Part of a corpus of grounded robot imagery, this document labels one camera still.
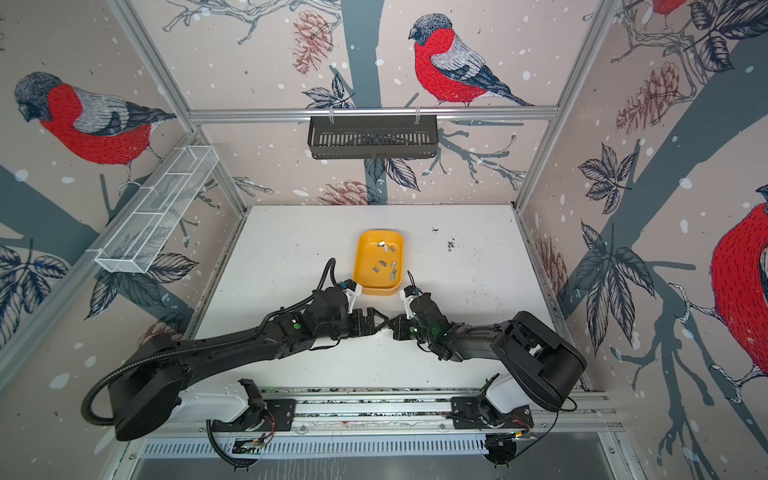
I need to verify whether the black corrugated cable hose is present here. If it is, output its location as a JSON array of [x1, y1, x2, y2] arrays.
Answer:
[[80, 257, 338, 427]]

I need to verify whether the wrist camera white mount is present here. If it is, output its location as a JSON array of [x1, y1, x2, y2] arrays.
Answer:
[[399, 286, 420, 320], [339, 279, 363, 314]]

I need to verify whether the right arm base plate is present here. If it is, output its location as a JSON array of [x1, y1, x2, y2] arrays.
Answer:
[[446, 397, 533, 430]]

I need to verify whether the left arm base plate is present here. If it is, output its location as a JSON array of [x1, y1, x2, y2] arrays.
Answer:
[[211, 399, 297, 433]]

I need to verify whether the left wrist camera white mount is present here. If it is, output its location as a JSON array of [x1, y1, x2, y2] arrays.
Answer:
[[339, 279, 363, 314]]

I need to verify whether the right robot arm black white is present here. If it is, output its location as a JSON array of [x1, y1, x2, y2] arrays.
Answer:
[[384, 287, 587, 426]]

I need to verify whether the white wire mesh shelf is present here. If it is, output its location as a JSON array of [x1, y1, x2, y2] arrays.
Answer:
[[95, 145, 219, 273]]

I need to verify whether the yellow plastic tray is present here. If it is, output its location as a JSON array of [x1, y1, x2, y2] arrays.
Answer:
[[353, 230, 404, 296]]

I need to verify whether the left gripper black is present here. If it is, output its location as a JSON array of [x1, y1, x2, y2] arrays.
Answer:
[[316, 305, 391, 340]]

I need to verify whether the black wall basket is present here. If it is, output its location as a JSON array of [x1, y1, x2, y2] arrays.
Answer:
[[307, 115, 439, 160]]

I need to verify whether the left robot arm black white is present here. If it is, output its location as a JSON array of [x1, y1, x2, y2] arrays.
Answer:
[[107, 286, 389, 441]]

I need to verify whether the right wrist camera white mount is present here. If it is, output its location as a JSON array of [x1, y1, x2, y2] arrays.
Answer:
[[399, 286, 420, 320]]

